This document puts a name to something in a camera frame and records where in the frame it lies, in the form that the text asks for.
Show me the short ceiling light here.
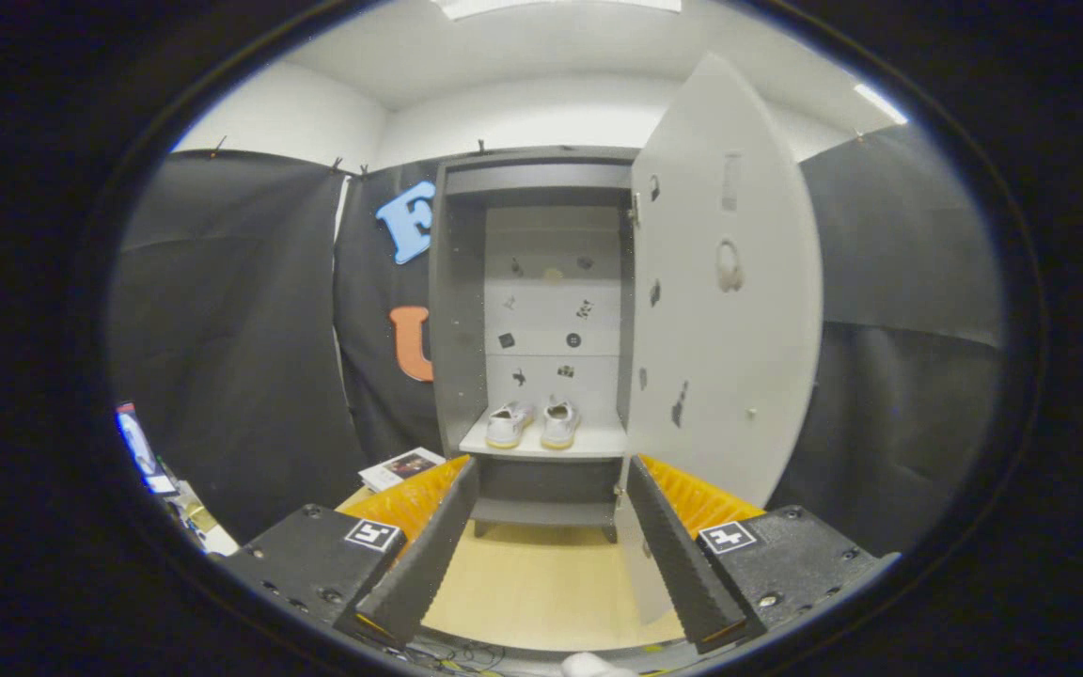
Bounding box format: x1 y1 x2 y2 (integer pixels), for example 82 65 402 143
854 83 910 126

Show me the long ceiling light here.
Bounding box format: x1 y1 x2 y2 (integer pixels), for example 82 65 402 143
433 0 683 22

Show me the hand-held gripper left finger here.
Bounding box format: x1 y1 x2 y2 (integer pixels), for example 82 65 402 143
220 455 481 648

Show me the white book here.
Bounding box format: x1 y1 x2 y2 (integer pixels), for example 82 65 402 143
357 447 447 495

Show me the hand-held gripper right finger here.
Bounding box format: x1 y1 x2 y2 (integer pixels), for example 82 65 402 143
625 455 903 655

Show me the black backdrop cloth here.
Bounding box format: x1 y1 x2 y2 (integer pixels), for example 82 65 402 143
107 122 1005 556

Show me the grey shoe cabinet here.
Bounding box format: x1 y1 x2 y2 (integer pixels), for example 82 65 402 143
426 145 644 544

